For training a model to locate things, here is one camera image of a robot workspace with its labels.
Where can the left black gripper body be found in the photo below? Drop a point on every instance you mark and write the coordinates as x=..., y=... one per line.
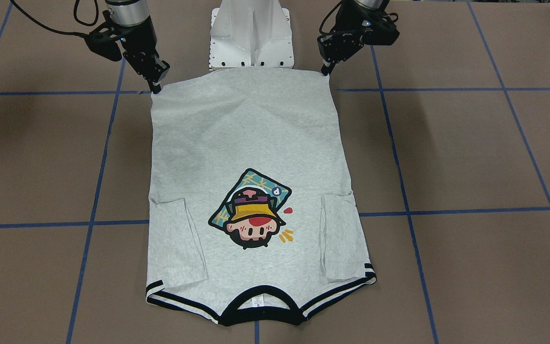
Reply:
x=345, y=31

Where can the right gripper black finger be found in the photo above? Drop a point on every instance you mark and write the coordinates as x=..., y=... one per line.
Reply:
x=155, y=87

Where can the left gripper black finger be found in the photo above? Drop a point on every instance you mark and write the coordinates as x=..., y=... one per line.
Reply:
x=327, y=67

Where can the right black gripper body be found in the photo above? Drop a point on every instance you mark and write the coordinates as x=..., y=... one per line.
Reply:
x=138, y=37

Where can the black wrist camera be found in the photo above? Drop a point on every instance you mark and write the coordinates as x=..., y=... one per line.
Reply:
x=380, y=29
x=102, y=40

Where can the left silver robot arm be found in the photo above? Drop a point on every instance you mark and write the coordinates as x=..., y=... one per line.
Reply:
x=352, y=24

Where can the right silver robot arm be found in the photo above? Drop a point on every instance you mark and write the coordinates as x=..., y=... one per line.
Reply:
x=128, y=13

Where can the white central pedestal column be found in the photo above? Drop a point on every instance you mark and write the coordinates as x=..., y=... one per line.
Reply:
x=250, y=33

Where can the grey cartoon print t-shirt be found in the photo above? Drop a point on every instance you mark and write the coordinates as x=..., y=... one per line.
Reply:
x=252, y=213

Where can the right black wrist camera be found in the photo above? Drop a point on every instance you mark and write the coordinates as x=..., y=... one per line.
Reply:
x=102, y=40

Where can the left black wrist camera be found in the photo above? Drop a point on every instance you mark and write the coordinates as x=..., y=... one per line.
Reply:
x=380, y=29

